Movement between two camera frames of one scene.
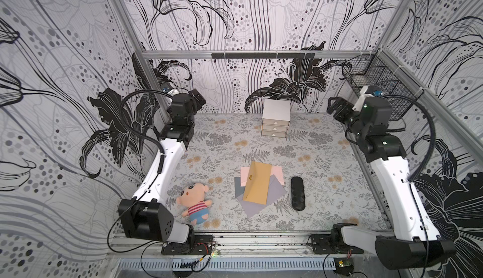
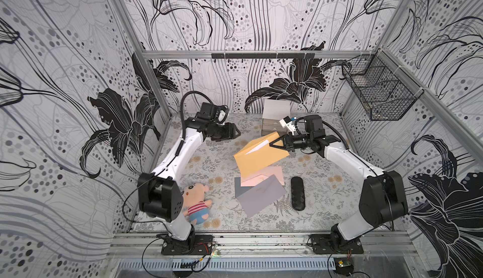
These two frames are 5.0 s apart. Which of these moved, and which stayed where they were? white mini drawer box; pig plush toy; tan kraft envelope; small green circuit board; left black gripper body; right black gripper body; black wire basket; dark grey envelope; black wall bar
Moved: left black gripper body; right black gripper body; tan kraft envelope
Stayed: black wire basket; small green circuit board; pig plush toy; black wall bar; dark grey envelope; white mini drawer box
